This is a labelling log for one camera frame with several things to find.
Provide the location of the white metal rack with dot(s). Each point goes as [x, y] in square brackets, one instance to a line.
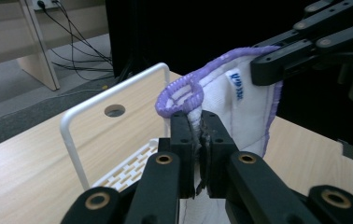
[72, 130]

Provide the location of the white cloth with purple edge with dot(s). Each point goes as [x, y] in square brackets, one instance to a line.
[246, 105]

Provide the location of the dark tape strip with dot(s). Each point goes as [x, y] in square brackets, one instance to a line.
[347, 149]

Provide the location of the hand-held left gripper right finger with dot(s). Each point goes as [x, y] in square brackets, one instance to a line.
[216, 146]

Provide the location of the yellow floor tape piece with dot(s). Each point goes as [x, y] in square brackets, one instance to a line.
[104, 87]

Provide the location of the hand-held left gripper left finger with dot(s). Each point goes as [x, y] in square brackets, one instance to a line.
[184, 146]

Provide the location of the white power socket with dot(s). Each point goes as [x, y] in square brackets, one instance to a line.
[48, 3]

